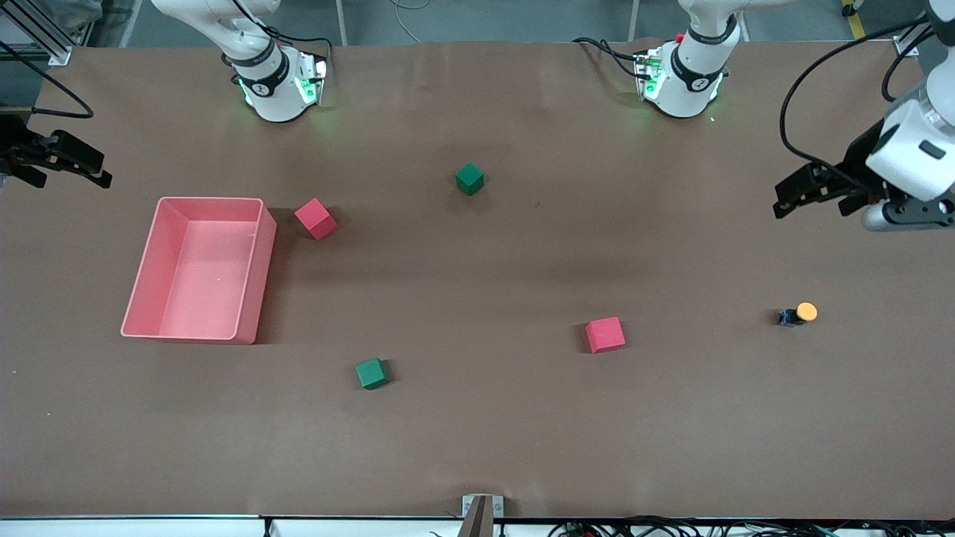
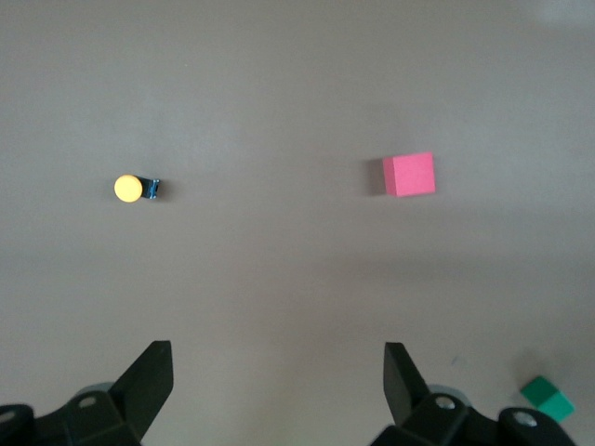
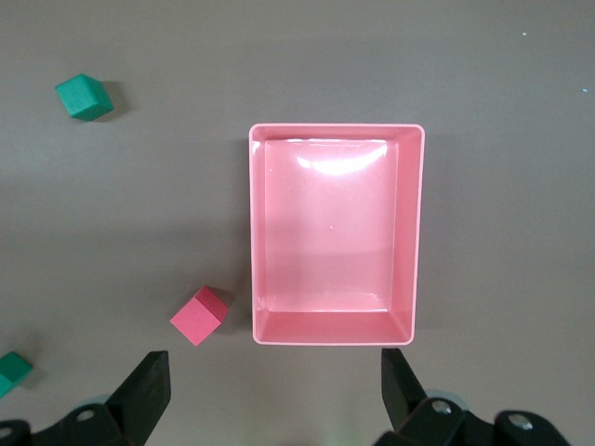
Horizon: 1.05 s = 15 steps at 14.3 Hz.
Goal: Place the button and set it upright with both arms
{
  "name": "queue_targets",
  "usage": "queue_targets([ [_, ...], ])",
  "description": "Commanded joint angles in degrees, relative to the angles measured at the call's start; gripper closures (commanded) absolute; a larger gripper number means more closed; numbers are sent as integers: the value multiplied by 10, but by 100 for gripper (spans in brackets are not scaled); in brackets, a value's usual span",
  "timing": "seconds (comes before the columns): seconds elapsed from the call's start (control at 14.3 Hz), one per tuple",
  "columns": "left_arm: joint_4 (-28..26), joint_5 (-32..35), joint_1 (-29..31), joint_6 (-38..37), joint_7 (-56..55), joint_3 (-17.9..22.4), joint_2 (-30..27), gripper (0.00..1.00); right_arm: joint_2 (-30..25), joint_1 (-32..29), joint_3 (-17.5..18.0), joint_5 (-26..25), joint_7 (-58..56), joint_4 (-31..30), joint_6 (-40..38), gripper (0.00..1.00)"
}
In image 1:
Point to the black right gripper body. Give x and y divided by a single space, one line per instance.
16 148

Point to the pink plastic tray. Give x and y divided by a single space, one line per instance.
209 283

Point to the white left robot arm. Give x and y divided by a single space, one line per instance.
914 149

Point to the red cube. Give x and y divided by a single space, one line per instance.
315 218
605 335

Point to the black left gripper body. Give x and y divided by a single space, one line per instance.
858 165

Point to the aluminium frame profile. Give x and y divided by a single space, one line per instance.
905 47
45 41

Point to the orange capped push button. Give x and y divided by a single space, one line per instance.
800 313

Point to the metal table edge bracket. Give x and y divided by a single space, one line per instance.
481 514

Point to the green cube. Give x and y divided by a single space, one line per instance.
469 179
371 373

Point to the white frame post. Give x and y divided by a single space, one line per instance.
342 22
633 19

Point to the white table edge rail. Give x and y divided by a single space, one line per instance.
149 528

